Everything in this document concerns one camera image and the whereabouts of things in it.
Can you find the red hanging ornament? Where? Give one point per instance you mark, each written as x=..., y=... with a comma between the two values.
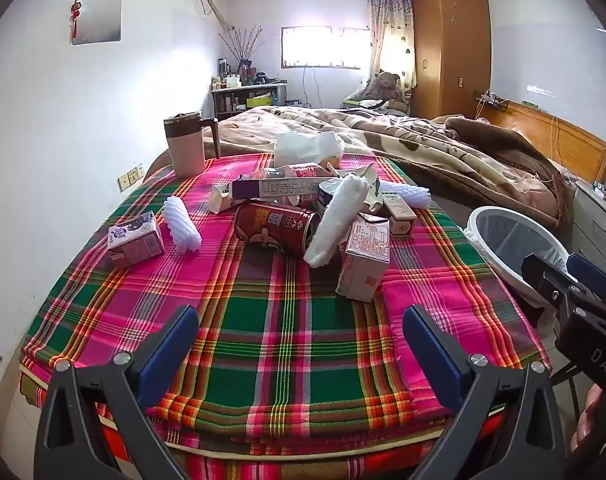
x=76, y=10

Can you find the pink green plaid cloth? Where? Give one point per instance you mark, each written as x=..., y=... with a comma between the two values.
x=283, y=340

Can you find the shelf with bottles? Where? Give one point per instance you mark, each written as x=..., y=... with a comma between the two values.
x=243, y=100

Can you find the grey drawer nightstand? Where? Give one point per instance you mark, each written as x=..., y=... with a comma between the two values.
x=598, y=225

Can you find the window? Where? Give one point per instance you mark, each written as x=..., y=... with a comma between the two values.
x=323, y=47

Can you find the red drink can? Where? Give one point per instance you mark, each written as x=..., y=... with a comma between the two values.
x=273, y=227

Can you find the small brown white box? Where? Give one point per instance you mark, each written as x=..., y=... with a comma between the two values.
x=400, y=215

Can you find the white pink carton box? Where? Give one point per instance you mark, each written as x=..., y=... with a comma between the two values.
x=363, y=260

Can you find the air conditioner pipe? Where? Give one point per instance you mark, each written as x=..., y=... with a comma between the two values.
x=213, y=2

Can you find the white foam net sleeve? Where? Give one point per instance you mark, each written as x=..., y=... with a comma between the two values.
x=335, y=220
x=405, y=195
x=182, y=224

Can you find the brown patterned blanket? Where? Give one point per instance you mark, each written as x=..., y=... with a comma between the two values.
x=433, y=150

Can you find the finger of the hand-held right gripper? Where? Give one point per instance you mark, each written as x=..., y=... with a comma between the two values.
x=590, y=275
x=545, y=280

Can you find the long purple white box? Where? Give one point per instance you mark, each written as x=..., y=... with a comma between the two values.
x=278, y=189

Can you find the printed carton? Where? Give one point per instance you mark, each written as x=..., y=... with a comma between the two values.
x=372, y=180

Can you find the person's right hand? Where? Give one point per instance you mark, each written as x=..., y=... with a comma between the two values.
x=587, y=420

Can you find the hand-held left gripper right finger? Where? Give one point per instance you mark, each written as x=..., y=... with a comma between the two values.
x=433, y=355

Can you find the wall socket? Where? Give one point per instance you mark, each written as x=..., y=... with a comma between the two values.
x=130, y=177

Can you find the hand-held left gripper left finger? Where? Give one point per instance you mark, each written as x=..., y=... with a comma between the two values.
x=168, y=355

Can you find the grey wall panel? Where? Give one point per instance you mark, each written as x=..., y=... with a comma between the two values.
x=100, y=17

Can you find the white yellow tissue pack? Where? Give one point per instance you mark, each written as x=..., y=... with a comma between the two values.
x=305, y=147

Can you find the wall rack with power strip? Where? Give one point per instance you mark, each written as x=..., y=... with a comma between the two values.
x=490, y=99

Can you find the wooden headboard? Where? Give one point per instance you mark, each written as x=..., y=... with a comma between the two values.
x=573, y=140

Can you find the white trash bin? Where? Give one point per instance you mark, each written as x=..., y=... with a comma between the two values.
x=508, y=240

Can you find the blue white cup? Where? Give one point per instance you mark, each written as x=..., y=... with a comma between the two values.
x=328, y=194

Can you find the patterned curtain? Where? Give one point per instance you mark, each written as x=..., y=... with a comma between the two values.
x=390, y=35

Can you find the brown teddy bear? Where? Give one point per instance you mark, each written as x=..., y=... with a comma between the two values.
x=387, y=87

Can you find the green pillow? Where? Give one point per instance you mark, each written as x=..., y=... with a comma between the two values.
x=358, y=100

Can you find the bed mattress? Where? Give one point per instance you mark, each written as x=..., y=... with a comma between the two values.
x=455, y=212

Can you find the wooden wardrobe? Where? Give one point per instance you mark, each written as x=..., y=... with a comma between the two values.
x=448, y=50

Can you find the pink mug with brown lid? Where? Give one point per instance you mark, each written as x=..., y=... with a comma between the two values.
x=185, y=147

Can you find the dry branches in vase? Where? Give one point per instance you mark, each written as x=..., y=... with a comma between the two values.
x=245, y=47

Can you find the purple milk carton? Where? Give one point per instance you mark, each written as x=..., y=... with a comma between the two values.
x=135, y=240

